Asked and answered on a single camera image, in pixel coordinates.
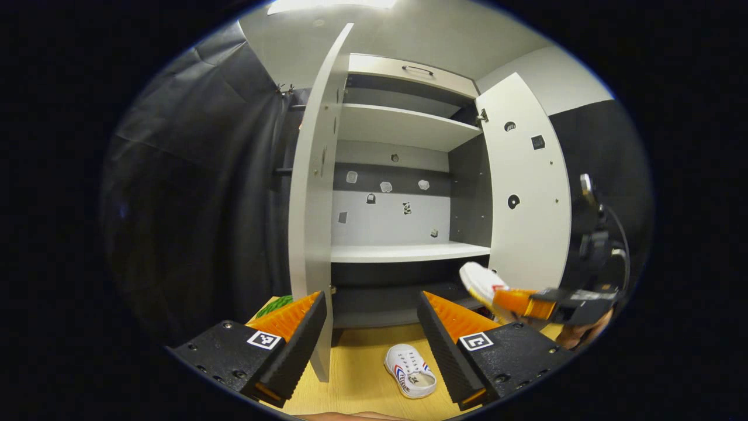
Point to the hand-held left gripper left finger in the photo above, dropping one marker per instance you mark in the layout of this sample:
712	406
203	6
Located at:
295	356

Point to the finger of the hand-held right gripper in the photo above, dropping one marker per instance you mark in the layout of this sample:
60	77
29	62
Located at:
520	303

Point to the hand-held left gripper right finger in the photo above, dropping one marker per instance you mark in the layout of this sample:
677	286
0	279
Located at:
447	351

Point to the white sneaker shoe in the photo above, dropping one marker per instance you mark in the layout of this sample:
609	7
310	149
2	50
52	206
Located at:
476	280
409	365

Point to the white cabinet door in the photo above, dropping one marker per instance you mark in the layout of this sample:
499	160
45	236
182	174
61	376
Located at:
526	234
310	234

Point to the white cabinet drawer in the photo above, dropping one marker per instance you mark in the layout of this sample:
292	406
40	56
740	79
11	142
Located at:
380	67

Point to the green striped plush toy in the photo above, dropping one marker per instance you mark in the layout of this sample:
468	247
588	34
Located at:
274	305

